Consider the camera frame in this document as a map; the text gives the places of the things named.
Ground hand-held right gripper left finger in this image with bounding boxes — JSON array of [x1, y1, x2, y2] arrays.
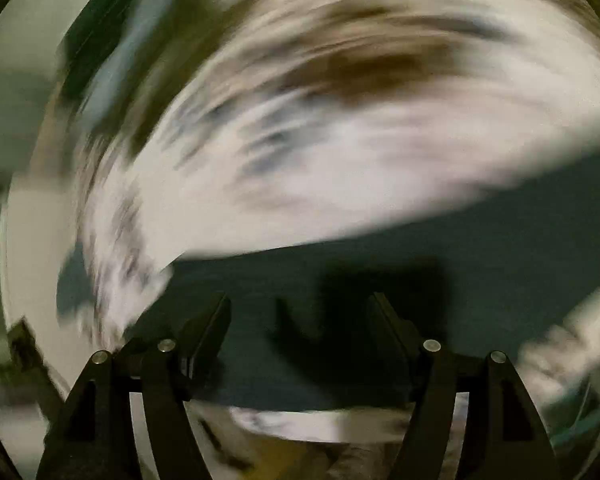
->
[[36, 292, 232, 480]]

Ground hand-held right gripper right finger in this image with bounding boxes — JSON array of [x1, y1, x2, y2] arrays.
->
[[367, 291, 562, 480]]

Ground dark teal pants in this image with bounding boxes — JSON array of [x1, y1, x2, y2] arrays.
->
[[55, 152, 600, 417]]

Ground white printed blanket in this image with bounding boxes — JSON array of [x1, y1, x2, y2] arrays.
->
[[0, 0, 600, 480]]

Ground dark cloth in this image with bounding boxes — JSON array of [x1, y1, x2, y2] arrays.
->
[[59, 0, 226, 157]]

